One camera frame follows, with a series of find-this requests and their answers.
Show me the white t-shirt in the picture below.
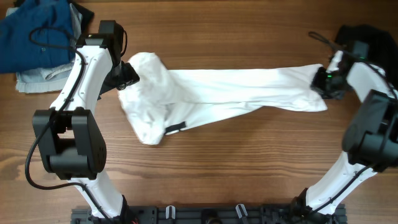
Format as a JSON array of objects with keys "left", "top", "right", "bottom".
[{"left": 118, "top": 52, "right": 327, "bottom": 145}]

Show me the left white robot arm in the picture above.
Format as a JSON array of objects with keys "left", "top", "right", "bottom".
[{"left": 25, "top": 32, "right": 139, "bottom": 223}]

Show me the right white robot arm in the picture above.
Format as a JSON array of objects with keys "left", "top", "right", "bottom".
[{"left": 290, "top": 62, "right": 397, "bottom": 223}]

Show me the black garment at right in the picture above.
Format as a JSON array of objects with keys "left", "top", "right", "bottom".
[{"left": 335, "top": 24, "right": 397, "bottom": 89}]

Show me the folded light blue garment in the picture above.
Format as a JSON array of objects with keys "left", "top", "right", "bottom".
[{"left": 6, "top": 3, "right": 83, "bottom": 93}]

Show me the folded blue shirt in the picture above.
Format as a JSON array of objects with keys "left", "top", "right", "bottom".
[{"left": 1, "top": 0, "right": 75, "bottom": 73}]

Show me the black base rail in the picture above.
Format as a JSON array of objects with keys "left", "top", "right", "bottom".
[{"left": 70, "top": 203, "right": 348, "bottom": 224}]

